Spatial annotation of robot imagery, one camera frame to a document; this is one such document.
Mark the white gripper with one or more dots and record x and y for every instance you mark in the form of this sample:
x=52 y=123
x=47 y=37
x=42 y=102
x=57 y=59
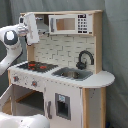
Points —
x=28 y=28

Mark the wooden toy kitchen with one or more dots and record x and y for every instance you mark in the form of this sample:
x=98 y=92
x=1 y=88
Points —
x=63 y=50

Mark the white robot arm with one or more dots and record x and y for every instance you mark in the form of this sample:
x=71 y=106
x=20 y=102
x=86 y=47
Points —
x=9 y=36

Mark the red oven knob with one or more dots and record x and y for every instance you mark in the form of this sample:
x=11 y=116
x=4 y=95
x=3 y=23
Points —
x=15 y=78
x=34 y=83

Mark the black toy stovetop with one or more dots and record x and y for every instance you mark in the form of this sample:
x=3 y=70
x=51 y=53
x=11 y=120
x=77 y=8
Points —
x=37 y=66

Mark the white oven door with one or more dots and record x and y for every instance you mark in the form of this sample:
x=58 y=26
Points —
x=5 y=100

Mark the right red oven knob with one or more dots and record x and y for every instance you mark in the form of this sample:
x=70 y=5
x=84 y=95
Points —
x=34 y=83

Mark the left red oven knob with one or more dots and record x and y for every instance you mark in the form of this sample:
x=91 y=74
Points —
x=15 y=78

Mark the black toy faucet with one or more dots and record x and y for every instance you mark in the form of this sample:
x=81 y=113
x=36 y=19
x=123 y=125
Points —
x=82 y=63

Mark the grey toy sink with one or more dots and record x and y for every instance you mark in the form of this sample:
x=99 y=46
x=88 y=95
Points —
x=72 y=73

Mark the white toy microwave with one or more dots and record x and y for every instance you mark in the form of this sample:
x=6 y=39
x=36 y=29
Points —
x=71 y=24

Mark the grey range hood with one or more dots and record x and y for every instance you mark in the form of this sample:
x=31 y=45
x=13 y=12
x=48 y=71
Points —
x=43 y=23

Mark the white cabinet door with dispenser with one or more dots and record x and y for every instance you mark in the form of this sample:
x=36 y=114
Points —
x=63 y=106

